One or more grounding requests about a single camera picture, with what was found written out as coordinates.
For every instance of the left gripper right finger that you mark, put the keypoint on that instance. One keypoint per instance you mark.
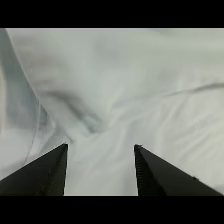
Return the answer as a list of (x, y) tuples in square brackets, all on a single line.
[(160, 176)]

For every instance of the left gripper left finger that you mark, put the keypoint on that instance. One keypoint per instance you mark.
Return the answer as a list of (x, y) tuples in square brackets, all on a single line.
[(43, 175)]

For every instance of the light blue shirt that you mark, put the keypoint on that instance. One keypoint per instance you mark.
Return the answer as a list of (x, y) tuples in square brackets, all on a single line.
[(126, 86)]

